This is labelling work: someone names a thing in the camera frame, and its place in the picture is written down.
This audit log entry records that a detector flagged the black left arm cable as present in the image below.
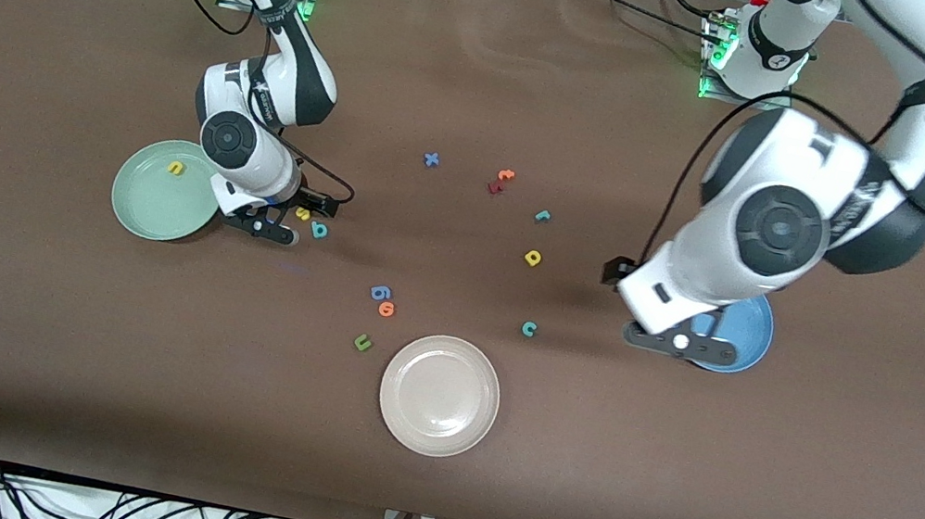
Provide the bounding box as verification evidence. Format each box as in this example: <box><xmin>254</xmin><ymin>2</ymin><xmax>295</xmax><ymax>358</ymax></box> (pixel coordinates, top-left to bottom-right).
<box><xmin>621</xmin><ymin>0</ymin><xmax>925</xmax><ymax>319</ymax></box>

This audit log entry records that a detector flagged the brown table mat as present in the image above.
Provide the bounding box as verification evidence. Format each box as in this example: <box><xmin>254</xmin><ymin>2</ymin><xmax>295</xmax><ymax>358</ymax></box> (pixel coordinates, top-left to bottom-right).
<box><xmin>0</xmin><ymin>0</ymin><xmax>925</xmax><ymax>519</ymax></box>

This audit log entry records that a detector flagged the green plate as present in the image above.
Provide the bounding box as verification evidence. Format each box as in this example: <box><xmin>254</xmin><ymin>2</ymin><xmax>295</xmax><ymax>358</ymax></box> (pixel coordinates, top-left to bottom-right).
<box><xmin>105</xmin><ymin>130</ymin><xmax>233</xmax><ymax>252</ymax></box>

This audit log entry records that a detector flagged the short black base cable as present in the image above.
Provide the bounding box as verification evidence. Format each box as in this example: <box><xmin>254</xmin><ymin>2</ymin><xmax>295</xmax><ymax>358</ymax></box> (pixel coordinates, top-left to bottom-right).
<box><xmin>650</xmin><ymin>0</ymin><xmax>719</xmax><ymax>22</ymax></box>

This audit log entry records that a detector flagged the long black base cable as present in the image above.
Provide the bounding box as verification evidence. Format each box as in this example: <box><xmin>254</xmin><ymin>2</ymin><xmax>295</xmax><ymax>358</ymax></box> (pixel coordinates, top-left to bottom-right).
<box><xmin>559</xmin><ymin>0</ymin><xmax>725</xmax><ymax>45</ymax></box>

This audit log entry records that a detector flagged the blue plate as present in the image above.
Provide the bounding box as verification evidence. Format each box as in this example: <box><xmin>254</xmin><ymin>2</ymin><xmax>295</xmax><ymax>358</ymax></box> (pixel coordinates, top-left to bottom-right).
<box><xmin>682</xmin><ymin>283</ymin><xmax>780</xmax><ymax>381</ymax></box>

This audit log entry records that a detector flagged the beige plate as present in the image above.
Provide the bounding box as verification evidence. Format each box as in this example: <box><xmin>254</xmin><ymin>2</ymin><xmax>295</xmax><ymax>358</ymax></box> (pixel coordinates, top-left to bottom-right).
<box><xmin>370</xmin><ymin>326</ymin><xmax>510</xmax><ymax>467</ymax></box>

